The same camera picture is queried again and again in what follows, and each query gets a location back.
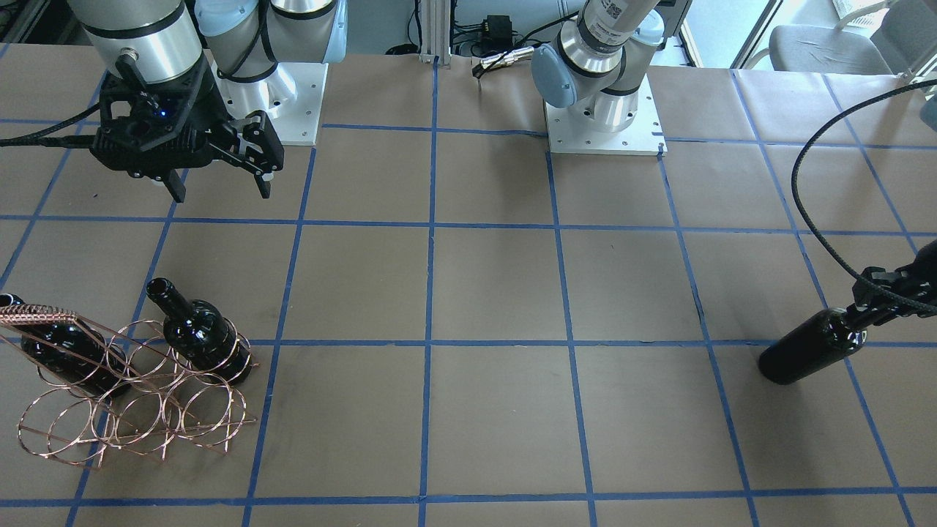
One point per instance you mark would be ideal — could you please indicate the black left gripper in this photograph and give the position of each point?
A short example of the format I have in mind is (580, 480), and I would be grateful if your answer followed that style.
(880, 290)

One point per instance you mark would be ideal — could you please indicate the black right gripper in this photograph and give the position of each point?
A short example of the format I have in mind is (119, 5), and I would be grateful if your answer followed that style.
(207, 102)

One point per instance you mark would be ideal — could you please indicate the dark wine bottle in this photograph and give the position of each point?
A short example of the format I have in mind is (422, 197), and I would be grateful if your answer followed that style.
(200, 333)
(825, 338)

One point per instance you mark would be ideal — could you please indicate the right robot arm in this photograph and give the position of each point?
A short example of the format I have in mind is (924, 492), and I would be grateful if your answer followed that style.
(244, 41)

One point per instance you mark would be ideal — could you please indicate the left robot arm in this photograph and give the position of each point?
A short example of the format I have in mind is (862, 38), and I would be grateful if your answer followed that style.
(592, 79)

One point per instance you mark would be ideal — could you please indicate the dark wine bottle in basket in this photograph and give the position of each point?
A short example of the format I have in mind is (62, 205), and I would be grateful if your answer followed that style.
(200, 333)

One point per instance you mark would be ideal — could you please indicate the grey office chair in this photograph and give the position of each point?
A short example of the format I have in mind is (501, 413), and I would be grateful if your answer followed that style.
(903, 44)

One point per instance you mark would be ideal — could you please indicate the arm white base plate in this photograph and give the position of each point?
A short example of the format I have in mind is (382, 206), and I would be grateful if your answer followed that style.
(607, 124)
(292, 97)

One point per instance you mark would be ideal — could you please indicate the copper wire wine basket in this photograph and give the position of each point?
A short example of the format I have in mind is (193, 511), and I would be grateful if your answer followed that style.
(168, 402)

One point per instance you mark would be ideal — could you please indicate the aluminium frame post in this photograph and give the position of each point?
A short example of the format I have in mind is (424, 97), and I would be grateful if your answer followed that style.
(435, 32)

